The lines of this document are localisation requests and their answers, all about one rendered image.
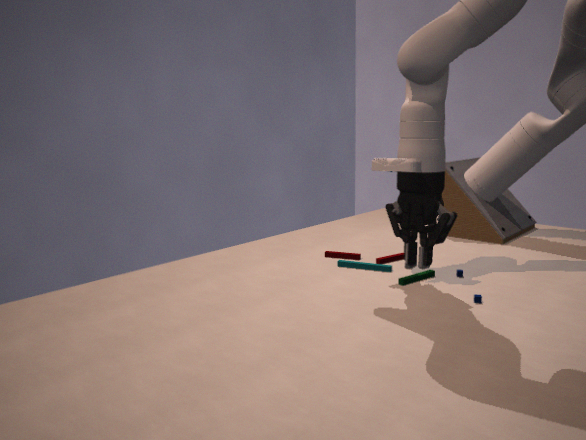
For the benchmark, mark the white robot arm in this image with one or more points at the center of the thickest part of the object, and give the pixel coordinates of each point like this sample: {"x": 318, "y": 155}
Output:
{"x": 423, "y": 56}

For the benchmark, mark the turquoise rod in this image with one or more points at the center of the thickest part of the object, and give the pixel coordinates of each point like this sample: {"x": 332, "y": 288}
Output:
{"x": 363, "y": 265}

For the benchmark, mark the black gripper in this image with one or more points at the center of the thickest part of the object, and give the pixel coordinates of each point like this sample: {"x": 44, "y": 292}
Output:
{"x": 424, "y": 189}

